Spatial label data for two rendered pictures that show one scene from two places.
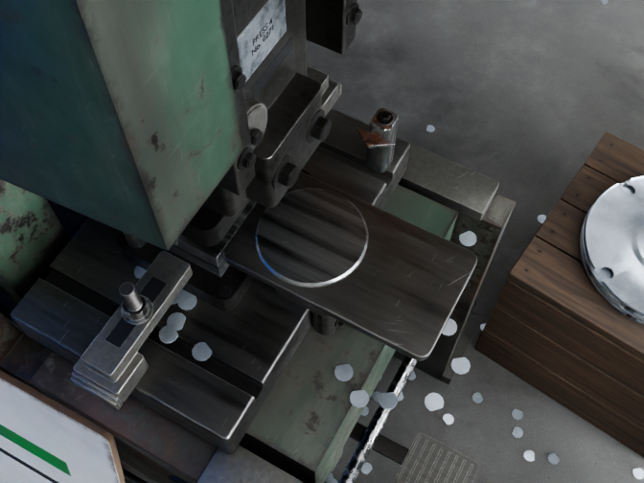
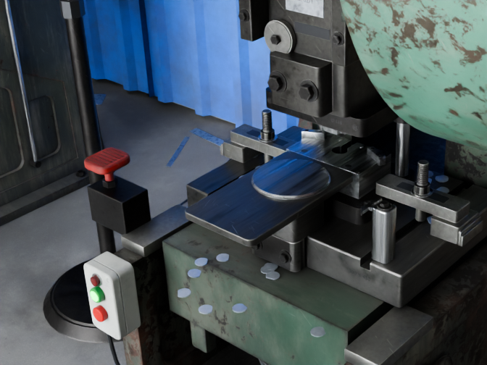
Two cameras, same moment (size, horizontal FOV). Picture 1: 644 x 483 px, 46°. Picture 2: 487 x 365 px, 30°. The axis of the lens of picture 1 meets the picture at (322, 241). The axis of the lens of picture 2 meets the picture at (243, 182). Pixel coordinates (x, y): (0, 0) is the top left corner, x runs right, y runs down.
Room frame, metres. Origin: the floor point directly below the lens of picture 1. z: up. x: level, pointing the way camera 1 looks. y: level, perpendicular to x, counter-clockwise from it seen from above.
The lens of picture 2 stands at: (0.66, -1.22, 1.47)
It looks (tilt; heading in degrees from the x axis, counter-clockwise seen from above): 29 degrees down; 105
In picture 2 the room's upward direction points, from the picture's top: 3 degrees counter-clockwise
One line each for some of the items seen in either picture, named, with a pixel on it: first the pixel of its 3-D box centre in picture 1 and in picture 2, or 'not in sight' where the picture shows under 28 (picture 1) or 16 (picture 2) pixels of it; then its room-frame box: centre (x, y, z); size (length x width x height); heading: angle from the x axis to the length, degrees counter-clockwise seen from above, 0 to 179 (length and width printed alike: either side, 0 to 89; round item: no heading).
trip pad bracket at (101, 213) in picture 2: not in sight; (122, 229); (0.09, 0.07, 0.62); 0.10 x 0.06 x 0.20; 151
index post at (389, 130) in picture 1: (381, 139); (383, 230); (0.57, -0.07, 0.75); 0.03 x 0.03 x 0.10; 61
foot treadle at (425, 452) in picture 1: (319, 411); not in sight; (0.41, 0.00, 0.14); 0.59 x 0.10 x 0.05; 61
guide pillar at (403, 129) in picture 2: not in sight; (403, 136); (0.58, 0.14, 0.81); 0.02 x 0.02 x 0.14
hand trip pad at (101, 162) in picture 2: not in sight; (109, 175); (0.08, 0.08, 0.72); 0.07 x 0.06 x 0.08; 61
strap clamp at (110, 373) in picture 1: (131, 316); (264, 135); (0.33, 0.20, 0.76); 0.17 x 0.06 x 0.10; 151
